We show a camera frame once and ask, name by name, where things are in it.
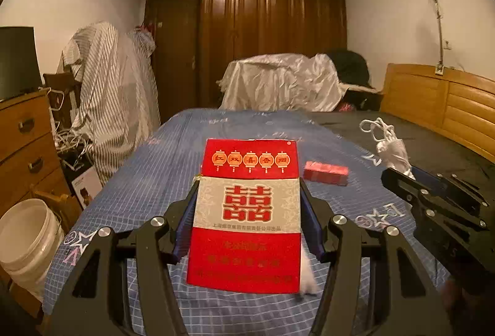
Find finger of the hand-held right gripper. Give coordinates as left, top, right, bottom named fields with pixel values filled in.
left=381, top=167, right=489, bottom=233
left=410, top=164, right=486, bottom=207

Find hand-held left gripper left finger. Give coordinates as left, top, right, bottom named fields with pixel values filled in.
left=50, top=181, right=202, bottom=336

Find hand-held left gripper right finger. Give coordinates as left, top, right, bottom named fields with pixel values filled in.
left=298, top=177, right=453, bottom=336

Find white knotted plastic bag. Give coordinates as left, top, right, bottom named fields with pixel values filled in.
left=359, top=117, right=418, bottom=179

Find white tissue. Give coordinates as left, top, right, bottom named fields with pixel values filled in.
left=300, top=250, right=320, bottom=296

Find red white cigarette pack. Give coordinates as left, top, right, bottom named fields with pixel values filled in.
left=186, top=138, right=302, bottom=295

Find dark grey blanket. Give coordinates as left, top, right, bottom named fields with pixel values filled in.
left=309, top=111, right=495, bottom=215

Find small red cigarette pack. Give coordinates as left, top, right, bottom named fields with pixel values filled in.
left=302, top=161, right=350, bottom=187

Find blue star-print bedsheet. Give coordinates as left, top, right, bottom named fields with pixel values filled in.
left=42, top=107, right=454, bottom=336

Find wooden headboard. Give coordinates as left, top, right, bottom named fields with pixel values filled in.
left=381, top=63, right=495, bottom=167

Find black white carton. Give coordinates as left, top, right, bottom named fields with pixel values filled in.
left=57, top=149, right=104, bottom=212

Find wooden stool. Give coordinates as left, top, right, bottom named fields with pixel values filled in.
left=30, top=184, right=84, bottom=234

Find black hat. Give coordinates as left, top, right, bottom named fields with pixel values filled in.
left=329, top=48, right=384, bottom=113

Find silver cover cloth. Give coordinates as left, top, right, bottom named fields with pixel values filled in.
left=217, top=52, right=347, bottom=113

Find striped grey cover cloth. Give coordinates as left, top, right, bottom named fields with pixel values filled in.
left=61, top=21, right=162, bottom=185

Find white plastic bucket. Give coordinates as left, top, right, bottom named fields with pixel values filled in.
left=0, top=197, right=65, bottom=303

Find dark wooden door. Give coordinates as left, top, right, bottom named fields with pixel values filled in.
left=143, top=0, right=201, bottom=117

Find wooden dresser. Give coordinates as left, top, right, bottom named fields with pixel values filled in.
left=0, top=89, right=66, bottom=207

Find dark wooden chair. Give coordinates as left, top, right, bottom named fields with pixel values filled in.
left=42, top=71, right=84, bottom=121

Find brown wooden wardrobe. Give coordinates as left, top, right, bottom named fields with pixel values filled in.
left=198, top=0, right=348, bottom=109

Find black monitor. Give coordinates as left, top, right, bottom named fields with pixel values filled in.
left=0, top=25, right=44, bottom=103

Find white cables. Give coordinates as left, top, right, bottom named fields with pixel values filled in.
left=38, top=86, right=94, bottom=159

